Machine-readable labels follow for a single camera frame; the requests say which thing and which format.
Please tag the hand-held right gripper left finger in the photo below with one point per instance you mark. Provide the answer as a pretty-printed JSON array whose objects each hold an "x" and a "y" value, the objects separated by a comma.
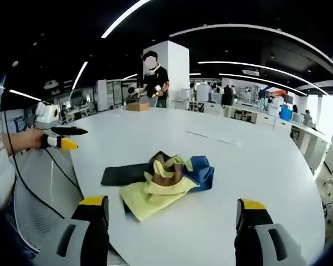
[{"x": 80, "y": 238}]

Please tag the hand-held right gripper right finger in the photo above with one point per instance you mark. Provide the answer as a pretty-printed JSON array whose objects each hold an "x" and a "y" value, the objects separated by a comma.
[{"x": 263, "y": 241}]

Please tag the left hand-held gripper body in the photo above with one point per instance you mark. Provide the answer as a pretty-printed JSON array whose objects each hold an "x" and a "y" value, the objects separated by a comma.
[{"x": 45, "y": 115}]

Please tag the multicoloured garment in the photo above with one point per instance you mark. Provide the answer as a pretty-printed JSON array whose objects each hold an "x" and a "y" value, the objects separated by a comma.
[{"x": 166, "y": 185}]

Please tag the person's left hand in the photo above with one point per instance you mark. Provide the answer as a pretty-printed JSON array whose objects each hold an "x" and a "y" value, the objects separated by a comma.
[{"x": 27, "y": 140}]

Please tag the ceiling light strip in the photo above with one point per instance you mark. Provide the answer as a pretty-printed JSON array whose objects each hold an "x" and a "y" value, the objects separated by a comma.
[
  {"x": 25, "y": 95},
  {"x": 79, "y": 74},
  {"x": 124, "y": 18}
]

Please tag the grey mesh chair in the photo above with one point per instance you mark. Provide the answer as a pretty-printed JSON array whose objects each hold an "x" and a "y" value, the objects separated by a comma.
[{"x": 41, "y": 194}]

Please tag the cardboard box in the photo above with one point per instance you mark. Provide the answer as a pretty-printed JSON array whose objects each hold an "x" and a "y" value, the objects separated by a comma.
[{"x": 138, "y": 106}]

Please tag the white side counter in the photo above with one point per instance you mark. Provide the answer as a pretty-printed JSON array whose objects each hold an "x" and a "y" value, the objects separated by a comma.
[{"x": 313, "y": 144}]

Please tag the white square pillar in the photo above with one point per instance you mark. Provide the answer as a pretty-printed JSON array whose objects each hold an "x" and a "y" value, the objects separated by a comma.
[{"x": 174, "y": 72}]

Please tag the white cabinet row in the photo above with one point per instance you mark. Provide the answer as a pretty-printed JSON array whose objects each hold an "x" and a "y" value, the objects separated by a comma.
[{"x": 255, "y": 116}]

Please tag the blue bin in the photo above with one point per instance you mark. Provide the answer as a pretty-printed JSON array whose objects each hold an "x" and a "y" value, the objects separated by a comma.
[{"x": 286, "y": 113}]

